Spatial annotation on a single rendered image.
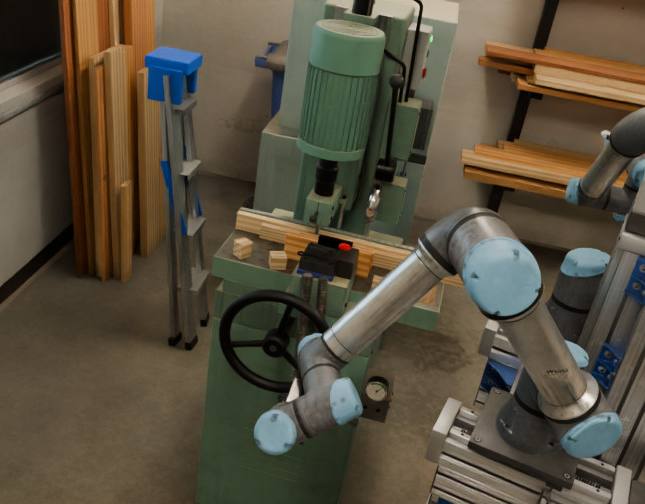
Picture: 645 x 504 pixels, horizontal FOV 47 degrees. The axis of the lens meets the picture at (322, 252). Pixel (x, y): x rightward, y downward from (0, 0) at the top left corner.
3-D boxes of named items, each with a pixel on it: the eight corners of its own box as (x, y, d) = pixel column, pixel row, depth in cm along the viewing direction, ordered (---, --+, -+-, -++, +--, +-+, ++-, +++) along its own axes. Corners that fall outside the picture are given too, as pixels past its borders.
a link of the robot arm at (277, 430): (305, 445, 128) (261, 465, 129) (314, 434, 139) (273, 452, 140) (287, 403, 129) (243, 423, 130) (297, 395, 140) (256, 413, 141)
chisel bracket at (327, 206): (301, 227, 197) (305, 198, 193) (313, 206, 209) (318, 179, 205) (328, 233, 196) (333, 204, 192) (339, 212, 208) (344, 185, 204)
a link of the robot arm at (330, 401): (341, 355, 138) (287, 378, 139) (352, 394, 128) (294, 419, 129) (357, 383, 142) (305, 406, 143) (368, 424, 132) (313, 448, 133)
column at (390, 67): (287, 243, 227) (322, 1, 193) (304, 215, 246) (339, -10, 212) (358, 261, 224) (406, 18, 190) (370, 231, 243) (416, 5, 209)
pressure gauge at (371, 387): (361, 403, 195) (366, 379, 192) (363, 394, 199) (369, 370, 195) (384, 409, 195) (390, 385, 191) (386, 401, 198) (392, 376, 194)
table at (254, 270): (197, 292, 188) (198, 272, 185) (236, 241, 215) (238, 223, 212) (432, 353, 180) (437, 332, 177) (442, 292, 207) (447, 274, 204)
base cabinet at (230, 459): (192, 502, 235) (209, 317, 202) (248, 393, 286) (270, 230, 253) (328, 543, 230) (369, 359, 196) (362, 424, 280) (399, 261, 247)
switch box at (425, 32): (396, 86, 207) (407, 28, 200) (400, 78, 216) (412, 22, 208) (417, 90, 206) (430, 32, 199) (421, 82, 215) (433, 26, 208)
